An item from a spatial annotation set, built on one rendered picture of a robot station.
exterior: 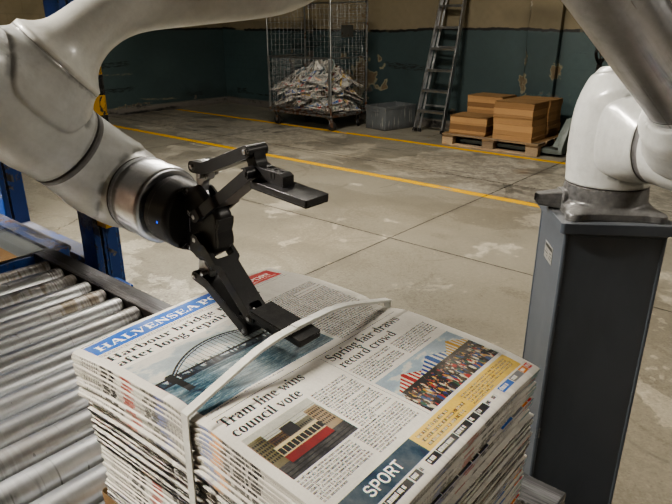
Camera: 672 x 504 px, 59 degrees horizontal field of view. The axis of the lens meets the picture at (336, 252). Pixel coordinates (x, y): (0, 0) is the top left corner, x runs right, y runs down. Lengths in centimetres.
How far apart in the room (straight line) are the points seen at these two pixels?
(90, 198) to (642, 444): 203
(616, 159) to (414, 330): 63
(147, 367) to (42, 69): 30
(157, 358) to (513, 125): 654
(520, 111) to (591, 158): 578
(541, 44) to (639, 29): 704
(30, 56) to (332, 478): 47
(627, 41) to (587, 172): 37
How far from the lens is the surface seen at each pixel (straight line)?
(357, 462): 48
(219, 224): 61
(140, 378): 59
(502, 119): 706
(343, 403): 53
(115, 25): 69
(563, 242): 119
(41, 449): 96
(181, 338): 64
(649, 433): 244
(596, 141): 118
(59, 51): 66
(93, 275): 148
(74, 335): 123
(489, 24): 830
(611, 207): 121
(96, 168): 71
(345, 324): 65
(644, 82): 94
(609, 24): 87
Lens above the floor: 134
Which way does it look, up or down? 21 degrees down
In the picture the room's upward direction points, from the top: straight up
